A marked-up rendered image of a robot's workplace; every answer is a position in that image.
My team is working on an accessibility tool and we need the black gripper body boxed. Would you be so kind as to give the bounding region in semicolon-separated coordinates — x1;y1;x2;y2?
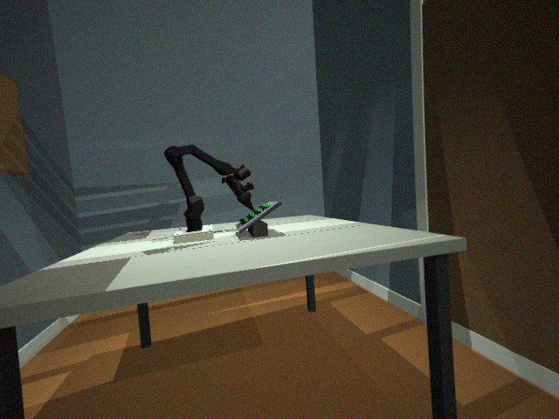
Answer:
231;183;252;202

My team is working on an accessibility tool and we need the grey switch panel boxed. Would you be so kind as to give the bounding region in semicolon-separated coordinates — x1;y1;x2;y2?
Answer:
235;202;282;237

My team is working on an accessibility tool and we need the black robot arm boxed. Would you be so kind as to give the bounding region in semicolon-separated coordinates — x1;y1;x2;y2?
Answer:
164;145;251;232

